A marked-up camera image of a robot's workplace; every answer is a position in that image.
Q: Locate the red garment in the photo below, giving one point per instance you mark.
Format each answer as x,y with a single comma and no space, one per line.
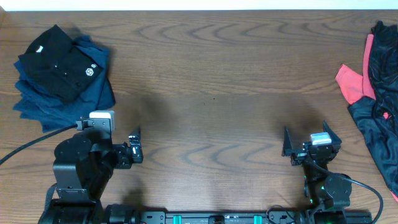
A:
372,96

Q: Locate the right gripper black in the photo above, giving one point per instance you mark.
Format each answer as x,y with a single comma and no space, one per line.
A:
299,157

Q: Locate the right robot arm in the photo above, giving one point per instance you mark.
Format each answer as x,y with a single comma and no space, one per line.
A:
328,192

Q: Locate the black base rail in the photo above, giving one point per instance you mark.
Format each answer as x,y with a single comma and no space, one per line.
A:
274,215

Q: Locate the black t-shirt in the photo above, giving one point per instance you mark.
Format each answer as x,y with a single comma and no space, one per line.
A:
54,62

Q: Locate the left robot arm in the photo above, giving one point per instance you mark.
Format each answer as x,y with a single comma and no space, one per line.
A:
83,166

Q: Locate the black patterned jersey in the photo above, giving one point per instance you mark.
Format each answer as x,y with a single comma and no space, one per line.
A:
383,146

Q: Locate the folded navy blue clothes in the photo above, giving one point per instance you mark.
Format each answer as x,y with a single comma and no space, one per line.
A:
36,104

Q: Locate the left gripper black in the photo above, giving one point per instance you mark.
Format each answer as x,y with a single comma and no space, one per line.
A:
134,149

